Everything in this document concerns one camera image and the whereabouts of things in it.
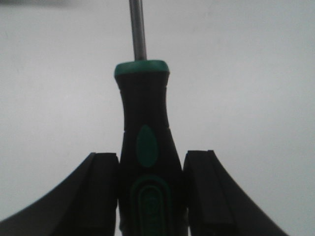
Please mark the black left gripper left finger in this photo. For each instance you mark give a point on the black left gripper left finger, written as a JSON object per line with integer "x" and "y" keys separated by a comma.
{"x": 83, "y": 204}

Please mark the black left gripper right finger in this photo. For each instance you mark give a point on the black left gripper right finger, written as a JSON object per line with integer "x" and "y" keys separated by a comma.
{"x": 217, "y": 205}

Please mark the green black screwdriver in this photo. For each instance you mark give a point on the green black screwdriver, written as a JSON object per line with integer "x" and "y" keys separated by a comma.
{"x": 151, "y": 189}

